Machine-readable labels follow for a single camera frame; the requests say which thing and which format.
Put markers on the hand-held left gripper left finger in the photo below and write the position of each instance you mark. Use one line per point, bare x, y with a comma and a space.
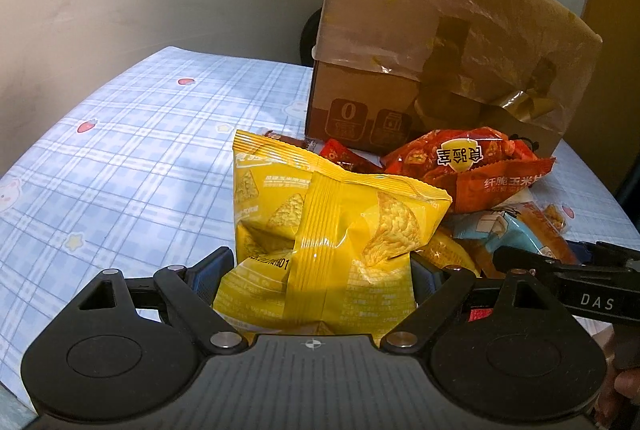
212, 272

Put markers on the small red snack packet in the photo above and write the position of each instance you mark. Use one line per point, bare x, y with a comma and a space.
345, 155

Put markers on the light blue snack packet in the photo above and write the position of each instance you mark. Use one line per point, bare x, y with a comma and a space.
490, 227

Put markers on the yellow chip bag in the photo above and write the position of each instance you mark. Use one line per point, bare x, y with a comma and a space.
325, 240

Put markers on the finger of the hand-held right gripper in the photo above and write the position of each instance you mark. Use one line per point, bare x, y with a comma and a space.
525, 262
605, 254

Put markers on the blue checked tablecloth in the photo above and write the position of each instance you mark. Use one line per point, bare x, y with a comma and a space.
125, 160

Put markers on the orange clear snack packet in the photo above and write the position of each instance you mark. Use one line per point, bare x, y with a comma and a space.
552, 230

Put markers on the small brown snack packet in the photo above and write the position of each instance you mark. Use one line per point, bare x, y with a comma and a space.
285, 137

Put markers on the brown cardboard box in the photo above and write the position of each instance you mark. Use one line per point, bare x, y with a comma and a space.
350, 105

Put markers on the person's right hand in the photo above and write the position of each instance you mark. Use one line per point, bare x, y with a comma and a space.
627, 392

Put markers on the yellow orange snack packet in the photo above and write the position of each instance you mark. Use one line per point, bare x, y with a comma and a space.
445, 250

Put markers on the orange chip bag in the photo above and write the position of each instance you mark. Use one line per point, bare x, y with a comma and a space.
475, 170

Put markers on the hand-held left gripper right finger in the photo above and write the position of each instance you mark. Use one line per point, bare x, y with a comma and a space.
427, 282

